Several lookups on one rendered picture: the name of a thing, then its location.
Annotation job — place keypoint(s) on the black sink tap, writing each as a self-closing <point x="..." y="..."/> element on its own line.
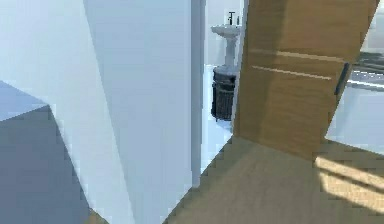
<point x="231" y="16"/>

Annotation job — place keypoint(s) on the brown wooden room door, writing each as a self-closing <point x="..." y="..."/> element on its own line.
<point x="293" y="83"/>

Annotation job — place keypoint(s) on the white pedestal sink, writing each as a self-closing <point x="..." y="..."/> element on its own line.
<point x="229" y="36"/>

